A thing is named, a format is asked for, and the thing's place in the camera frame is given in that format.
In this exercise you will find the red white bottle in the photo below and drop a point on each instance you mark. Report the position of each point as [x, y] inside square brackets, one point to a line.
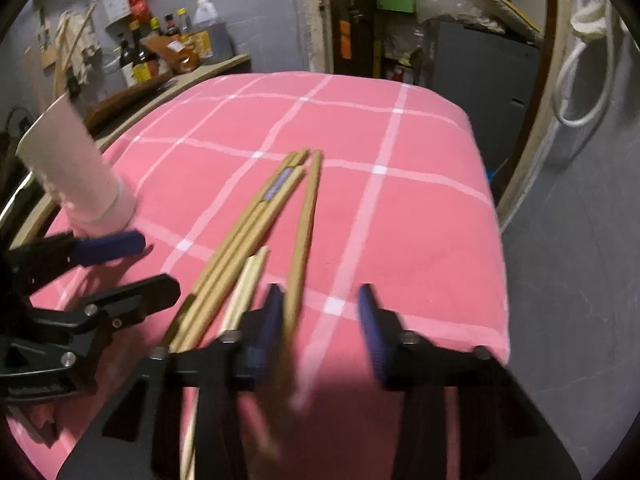
[402, 72]

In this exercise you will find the crumpled clear plastic bags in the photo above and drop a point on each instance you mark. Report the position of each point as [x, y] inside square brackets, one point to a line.
[445, 5]

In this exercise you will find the wooden door frame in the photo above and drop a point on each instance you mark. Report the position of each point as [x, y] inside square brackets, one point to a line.
[312, 10]

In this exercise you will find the clear cooking oil jug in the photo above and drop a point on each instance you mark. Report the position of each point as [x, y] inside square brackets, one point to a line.
[206, 15]

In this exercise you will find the yellow cap sauce bottle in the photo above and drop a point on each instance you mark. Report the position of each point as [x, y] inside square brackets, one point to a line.
[155, 27]

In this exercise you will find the light wooden chopstick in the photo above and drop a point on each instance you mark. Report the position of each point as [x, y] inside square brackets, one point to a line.
[255, 280]
[242, 285]

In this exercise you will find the hanging cream towel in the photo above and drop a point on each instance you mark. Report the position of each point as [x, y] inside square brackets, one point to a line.
[80, 45]

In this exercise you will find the red plastic bag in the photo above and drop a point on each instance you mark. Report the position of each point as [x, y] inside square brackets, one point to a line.
[139, 7]

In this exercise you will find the white wall box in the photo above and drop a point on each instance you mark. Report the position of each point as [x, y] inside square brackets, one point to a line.
[116, 7]

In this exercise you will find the tall dark wine bottle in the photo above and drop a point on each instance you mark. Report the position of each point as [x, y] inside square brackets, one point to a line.
[142, 60]

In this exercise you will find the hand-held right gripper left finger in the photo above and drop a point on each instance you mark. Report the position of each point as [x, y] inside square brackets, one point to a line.
[267, 330]

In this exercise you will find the pink checked tablecloth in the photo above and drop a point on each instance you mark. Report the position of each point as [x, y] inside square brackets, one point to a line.
[400, 240]

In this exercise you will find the grey cabinet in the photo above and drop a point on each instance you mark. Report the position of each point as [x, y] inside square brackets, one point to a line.
[480, 85]

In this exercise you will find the brown wooden knife block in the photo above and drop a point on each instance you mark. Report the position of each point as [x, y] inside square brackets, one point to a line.
[170, 55]

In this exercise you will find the dark glass bottle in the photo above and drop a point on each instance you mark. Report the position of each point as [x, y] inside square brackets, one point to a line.
[126, 62]

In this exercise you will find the dark soy sauce bottle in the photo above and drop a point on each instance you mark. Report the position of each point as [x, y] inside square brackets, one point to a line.
[171, 26]

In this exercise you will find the folded olive cushion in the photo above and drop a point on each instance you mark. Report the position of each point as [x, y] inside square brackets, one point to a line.
[500, 5]

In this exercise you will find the green box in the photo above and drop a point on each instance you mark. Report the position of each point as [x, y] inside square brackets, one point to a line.
[397, 2]

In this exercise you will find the clear yellow cap bottle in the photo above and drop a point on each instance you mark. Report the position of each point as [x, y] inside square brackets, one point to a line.
[185, 22]

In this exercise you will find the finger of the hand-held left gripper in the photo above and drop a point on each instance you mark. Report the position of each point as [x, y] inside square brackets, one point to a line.
[110, 247]
[145, 292]

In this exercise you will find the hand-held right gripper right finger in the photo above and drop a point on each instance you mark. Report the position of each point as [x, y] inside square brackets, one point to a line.
[372, 330]

